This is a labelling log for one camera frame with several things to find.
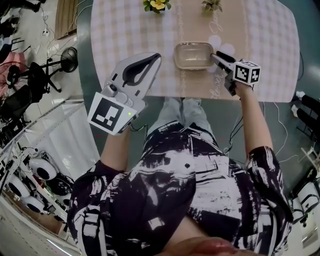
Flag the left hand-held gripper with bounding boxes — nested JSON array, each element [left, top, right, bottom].
[[87, 52, 163, 136]]

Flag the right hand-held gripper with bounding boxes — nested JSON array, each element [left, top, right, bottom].
[[211, 50, 261, 97]]

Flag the clear plastic container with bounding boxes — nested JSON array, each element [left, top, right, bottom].
[[173, 41, 215, 71]]

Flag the person's right forearm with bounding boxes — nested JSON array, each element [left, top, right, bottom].
[[236, 83, 275, 157]]

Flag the person's left forearm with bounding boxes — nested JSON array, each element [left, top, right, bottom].
[[99, 128, 133, 172]]

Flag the pink checkered tablecloth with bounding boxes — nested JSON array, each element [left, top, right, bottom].
[[89, 0, 301, 103]]

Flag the small green potted plant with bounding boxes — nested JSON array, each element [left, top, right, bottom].
[[201, 0, 224, 13]]

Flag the person's light trousers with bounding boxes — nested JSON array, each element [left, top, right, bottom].
[[147, 96, 216, 136]]

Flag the yellow flower potted plant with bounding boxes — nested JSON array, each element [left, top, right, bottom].
[[142, 0, 173, 15]]

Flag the white metal rack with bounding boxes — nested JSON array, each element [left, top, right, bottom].
[[0, 98, 86, 226]]

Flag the wooden floor platform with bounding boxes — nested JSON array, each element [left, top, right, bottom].
[[55, 0, 81, 41]]

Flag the white panel board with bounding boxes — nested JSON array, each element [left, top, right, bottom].
[[32, 99, 101, 183]]

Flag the person's black white patterned shirt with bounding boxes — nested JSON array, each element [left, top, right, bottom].
[[67, 122, 295, 256]]

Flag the black office chair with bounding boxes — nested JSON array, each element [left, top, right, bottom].
[[0, 61, 63, 126]]

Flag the pink cloth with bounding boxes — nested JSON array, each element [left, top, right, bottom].
[[0, 51, 25, 70]]

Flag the row of white round devices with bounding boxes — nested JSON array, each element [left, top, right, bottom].
[[4, 149, 73, 213]]

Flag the black round device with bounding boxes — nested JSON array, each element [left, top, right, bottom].
[[47, 174, 73, 197]]

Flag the person's head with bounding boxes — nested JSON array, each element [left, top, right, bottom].
[[159, 217, 251, 256]]

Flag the white floor cable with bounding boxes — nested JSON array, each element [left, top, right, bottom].
[[273, 101, 307, 163]]

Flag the white stand frame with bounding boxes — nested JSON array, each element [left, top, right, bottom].
[[301, 146, 320, 173]]

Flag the white case with black straps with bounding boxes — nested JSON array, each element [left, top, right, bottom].
[[289, 172, 320, 226]]

